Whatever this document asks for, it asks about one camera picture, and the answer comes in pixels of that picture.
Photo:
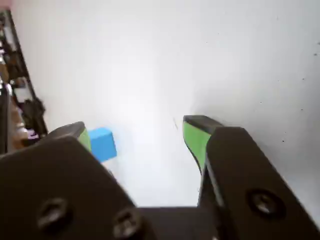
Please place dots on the blue lego block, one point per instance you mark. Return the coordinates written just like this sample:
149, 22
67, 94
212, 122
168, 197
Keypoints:
103, 145

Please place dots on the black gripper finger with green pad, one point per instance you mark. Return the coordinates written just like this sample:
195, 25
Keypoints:
250, 175
50, 180

